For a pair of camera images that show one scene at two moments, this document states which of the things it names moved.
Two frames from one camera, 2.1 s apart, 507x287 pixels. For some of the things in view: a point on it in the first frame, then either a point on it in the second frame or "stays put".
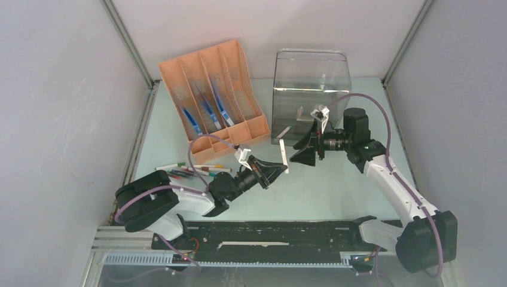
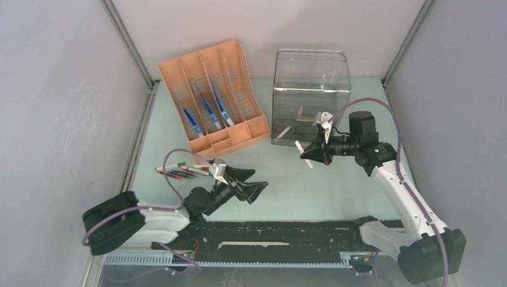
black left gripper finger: (252, 159) -> (241, 174)
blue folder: (224, 112) stays put
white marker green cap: (284, 132) stays put
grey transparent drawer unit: (304, 80) stays put
